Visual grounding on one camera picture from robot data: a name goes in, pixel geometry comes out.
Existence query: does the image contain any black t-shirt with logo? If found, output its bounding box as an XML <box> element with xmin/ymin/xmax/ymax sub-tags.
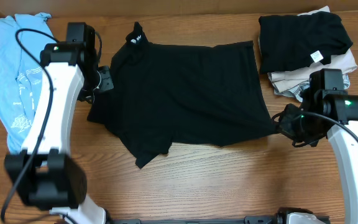
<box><xmin>88</xmin><ymin>23</ymin><xmax>275</xmax><ymax>167</ymax></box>

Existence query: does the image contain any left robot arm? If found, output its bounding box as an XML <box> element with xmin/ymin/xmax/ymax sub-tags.
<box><xmin>0</xmin><ymin>22</ymin><xmax>113</xmax><ymax>224</ymax></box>

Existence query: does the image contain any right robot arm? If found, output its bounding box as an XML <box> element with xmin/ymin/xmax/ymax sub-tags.
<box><xmin>272</xmin><ymin>68</ymin><xmax>358</xmax><ymax>223</ymax></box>

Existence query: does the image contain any folded light denim garment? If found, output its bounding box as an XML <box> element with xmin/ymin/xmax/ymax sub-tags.
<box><xmin>275</xmin><ymin>73</ymin><xmax>351</xmax><ymax>103</ymax></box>

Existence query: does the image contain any folded beige garment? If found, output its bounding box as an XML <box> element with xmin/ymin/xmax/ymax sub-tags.
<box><xmin>266</xmin><ymin>6</ymin><xmax>357</xmax><ymax>88</ymax></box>

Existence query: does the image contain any folded black garment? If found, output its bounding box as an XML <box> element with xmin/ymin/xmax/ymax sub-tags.
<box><xmin>259</xmin><ymin>12</ymin><xmax>353</xmax><ymax>73</ymax></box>

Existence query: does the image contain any light blue printed t-shirt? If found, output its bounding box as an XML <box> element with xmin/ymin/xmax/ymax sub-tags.
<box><xmin>0</xmin><ymin>12</ymin><xmax>52</xmax><ymax>154</ymax></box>

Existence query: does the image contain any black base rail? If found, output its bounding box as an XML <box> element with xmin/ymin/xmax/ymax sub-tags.
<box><xmin>110</xmin><ymin>206</ymin><xmax>332</xmax><ymax>224</ymax></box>

